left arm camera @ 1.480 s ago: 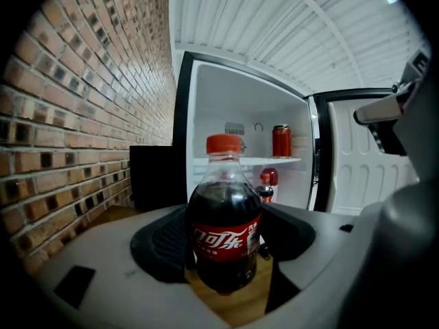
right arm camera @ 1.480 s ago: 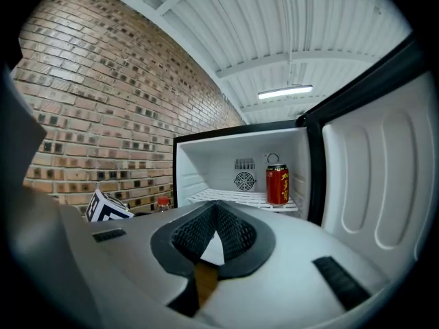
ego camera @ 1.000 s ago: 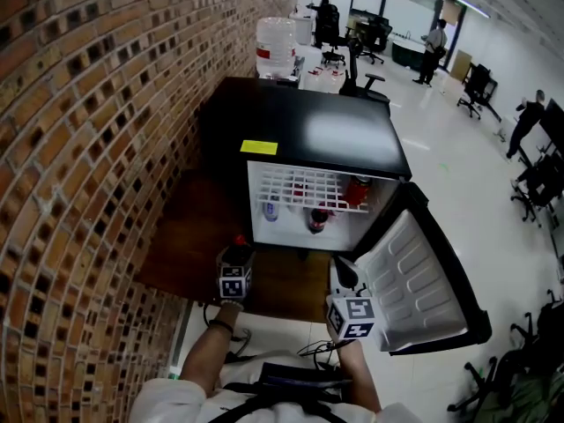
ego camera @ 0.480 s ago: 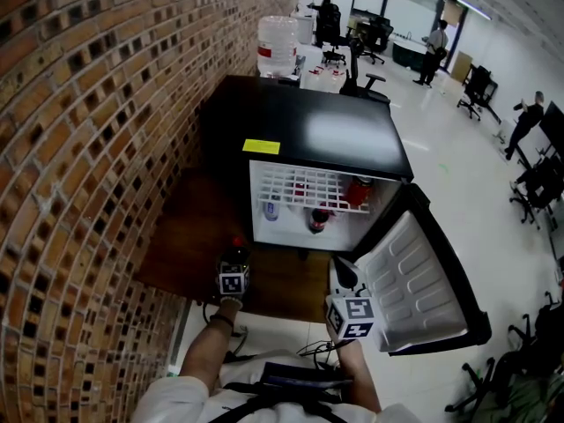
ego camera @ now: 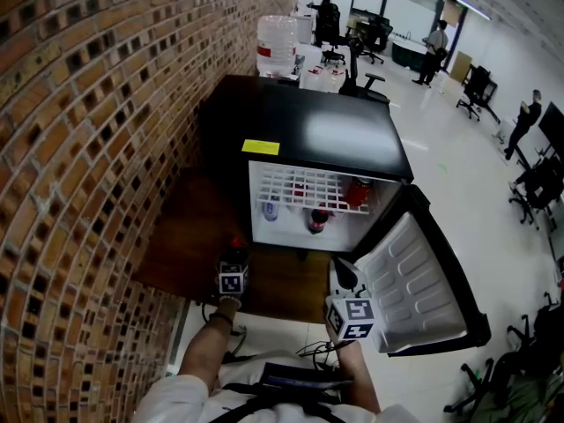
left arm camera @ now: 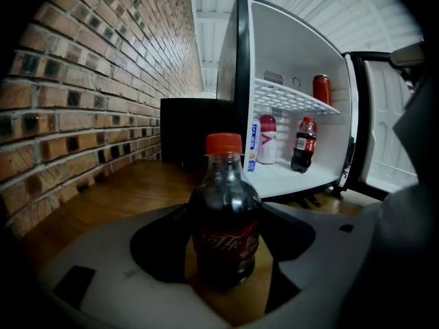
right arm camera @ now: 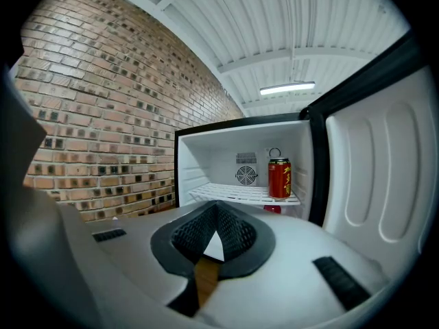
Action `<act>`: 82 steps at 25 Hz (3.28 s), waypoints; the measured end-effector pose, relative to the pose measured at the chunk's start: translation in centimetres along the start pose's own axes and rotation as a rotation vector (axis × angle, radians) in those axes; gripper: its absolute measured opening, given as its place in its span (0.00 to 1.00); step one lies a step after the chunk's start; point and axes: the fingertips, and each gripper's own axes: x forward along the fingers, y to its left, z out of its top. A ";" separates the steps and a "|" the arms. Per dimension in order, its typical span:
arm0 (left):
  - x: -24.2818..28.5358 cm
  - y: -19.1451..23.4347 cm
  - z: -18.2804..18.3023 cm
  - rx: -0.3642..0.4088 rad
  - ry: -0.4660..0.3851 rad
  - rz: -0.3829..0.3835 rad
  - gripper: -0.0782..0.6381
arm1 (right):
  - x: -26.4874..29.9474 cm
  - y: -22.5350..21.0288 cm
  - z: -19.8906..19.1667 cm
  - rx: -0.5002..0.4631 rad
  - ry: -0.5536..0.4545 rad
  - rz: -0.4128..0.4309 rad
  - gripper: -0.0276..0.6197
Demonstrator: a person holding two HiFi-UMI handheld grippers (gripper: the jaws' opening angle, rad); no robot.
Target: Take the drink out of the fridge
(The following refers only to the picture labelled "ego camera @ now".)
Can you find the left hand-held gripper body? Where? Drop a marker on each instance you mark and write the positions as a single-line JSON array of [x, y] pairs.
[[232, 280]]

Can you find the clear water jug red cap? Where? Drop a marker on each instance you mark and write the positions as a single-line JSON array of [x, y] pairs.
[[324, 77]]

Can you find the black office chair with armrests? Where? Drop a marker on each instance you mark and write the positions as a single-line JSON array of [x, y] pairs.
[[358, 75]]

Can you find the person's white shirt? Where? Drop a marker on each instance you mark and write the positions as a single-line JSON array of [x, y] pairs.
[[176, 403]]

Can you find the large clear water jug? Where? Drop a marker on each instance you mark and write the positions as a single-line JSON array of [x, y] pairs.
[[276, 42]]

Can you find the black monitor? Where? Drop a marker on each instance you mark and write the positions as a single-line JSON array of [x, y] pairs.
[[553, 128]]

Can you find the red drink can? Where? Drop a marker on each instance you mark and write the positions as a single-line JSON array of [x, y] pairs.
[[299, 189]]

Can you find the brown cardboard box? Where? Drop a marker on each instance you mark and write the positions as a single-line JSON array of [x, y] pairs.
[[460, 66]]

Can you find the yellow sticker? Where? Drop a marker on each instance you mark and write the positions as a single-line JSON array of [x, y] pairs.
[[261, 146]]

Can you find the black chest-worn device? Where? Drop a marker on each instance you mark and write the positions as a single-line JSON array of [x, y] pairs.
[[299, 379]]

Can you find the black wristband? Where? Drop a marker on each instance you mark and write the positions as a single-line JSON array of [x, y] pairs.
[[221, 318]]

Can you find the black mini fridge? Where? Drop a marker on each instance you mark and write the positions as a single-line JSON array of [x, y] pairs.
[[308, 121]]

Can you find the dark cola drink bottle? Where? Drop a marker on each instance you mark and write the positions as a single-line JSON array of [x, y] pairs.
[[316, 223]]

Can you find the person's right forearm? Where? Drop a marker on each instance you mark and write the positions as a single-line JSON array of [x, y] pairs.
[[357, 373]]

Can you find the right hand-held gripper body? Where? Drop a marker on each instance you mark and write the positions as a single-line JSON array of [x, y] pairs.
[[350, 317]]

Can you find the person's left forearm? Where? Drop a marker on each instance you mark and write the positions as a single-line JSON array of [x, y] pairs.
[[207, 346]]

